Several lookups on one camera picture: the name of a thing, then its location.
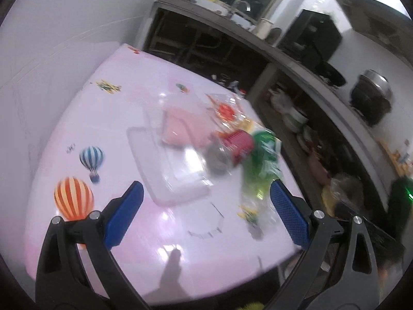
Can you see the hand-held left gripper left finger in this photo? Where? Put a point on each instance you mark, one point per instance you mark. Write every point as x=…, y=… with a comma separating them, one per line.
x=124, y=214

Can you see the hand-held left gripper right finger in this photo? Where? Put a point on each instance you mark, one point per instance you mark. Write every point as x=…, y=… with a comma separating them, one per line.
x=288, y=214

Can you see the green label plastic bottle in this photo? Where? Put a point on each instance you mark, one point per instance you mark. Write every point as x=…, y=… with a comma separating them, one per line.
x=264, y=155

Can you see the red drink can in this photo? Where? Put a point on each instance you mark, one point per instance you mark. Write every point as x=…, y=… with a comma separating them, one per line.
x=240, y=143

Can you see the clear plastic wrapper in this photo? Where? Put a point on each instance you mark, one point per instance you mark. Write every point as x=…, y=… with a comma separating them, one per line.
x=226, y=111

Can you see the yellow plastic bag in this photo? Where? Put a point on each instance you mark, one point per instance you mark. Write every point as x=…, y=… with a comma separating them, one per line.
x=338, y=193

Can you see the clear plastic tray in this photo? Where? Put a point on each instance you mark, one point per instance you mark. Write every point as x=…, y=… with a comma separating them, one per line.
x=161, y=174

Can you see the pink basin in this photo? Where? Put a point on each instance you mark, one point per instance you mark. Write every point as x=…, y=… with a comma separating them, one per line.
x=319, y=168

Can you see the stack of plates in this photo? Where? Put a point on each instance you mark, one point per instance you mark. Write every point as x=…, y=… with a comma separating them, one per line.
x=306, y=139

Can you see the stack of white bowls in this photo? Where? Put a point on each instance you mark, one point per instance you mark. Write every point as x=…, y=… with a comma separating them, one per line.
x=295, y=119

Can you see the black pot with metal lid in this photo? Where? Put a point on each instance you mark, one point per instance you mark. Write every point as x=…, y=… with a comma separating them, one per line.
x=367, y=100

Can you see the white plastic bag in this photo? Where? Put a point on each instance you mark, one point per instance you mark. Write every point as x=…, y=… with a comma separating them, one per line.
x=280, y=100

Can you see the grey concrete counter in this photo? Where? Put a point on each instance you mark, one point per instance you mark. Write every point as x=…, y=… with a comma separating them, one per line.
x=322, y=84

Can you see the black wok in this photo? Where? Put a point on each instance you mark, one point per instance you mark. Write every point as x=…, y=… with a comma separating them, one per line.
x=332, y=74

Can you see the black microwave oven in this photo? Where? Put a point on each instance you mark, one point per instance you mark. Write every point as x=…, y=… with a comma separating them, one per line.
x=313, y=35

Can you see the white cup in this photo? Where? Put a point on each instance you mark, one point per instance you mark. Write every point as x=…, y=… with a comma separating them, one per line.
x=263, y=27

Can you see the range hood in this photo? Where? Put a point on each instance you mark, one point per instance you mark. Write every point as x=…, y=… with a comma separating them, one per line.
x=371, y=13

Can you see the metal faucet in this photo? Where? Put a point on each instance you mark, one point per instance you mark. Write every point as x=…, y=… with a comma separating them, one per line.
x=246, y=6

